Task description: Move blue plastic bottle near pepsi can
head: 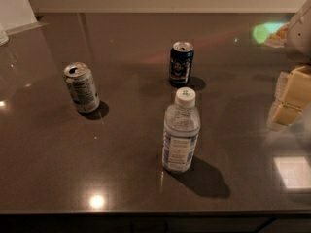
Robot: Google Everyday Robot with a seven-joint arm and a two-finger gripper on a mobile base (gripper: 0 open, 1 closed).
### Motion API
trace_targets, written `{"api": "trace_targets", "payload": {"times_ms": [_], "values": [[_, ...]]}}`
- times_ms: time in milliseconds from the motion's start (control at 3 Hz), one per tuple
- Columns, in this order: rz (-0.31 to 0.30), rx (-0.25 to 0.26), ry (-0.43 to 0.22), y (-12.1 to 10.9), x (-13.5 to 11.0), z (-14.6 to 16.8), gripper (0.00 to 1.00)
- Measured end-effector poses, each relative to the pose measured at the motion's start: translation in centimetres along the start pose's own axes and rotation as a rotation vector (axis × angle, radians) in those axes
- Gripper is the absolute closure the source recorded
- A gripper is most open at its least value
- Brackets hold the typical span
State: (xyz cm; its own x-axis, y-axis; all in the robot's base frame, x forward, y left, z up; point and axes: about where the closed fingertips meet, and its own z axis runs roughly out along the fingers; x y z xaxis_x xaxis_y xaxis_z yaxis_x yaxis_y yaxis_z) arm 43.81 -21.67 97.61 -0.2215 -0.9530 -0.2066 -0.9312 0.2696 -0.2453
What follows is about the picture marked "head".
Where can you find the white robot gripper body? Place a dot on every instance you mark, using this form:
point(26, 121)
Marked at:
point(300, 38)

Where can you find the silver white soda can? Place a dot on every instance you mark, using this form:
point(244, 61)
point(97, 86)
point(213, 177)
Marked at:
point(81, 86)

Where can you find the dark blue pepsi can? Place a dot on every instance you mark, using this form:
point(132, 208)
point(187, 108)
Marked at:
point(181, 58)

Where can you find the orange white snack bag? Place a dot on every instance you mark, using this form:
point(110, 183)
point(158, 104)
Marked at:
point(278, 38)

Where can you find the clear blue-label plastic bottle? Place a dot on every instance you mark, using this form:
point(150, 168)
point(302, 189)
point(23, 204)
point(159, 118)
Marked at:
point(180, 131)

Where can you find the clear container at left edge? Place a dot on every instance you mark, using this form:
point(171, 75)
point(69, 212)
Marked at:
point(4, 38)

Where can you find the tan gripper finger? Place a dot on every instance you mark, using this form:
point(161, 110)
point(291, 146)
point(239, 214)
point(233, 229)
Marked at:
point(296, 96)
point(280, 86)

